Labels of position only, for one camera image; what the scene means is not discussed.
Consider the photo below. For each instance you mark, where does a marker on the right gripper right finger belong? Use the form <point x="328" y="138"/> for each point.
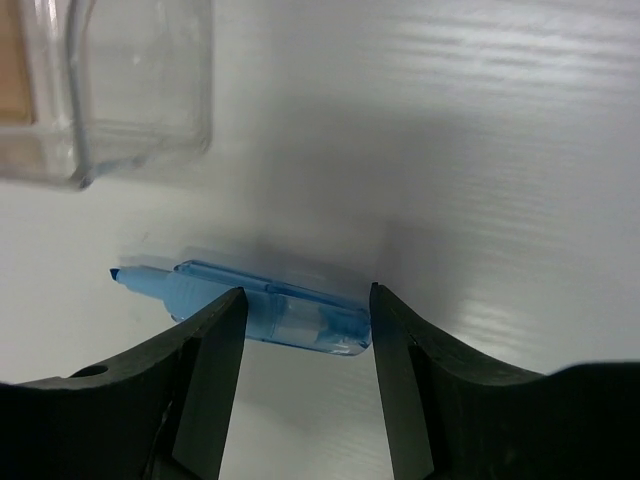
<point x="453" y="412"/>

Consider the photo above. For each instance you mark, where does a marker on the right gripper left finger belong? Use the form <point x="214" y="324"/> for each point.
<point x="160" y="410"/>

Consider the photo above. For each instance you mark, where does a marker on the blue utility knife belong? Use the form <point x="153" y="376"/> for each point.
<point x="278" y="313"/>

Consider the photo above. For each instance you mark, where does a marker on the clear plastic bin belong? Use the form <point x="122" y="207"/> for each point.
<point x="117" y="86"/>

